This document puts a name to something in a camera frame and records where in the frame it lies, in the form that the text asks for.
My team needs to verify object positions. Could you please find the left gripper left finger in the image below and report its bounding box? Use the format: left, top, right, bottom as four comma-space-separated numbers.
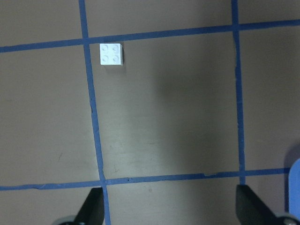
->
74, 187, 105, 225

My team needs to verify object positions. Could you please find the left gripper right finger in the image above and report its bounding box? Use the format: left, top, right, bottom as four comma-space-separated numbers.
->
235, 185, 284, 225

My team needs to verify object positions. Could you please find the white block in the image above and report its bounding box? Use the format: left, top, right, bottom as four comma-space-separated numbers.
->
99, 43, 123, 66

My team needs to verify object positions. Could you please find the blue plastic tray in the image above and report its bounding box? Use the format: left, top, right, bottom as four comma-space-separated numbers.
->
285, 158, 300, 219

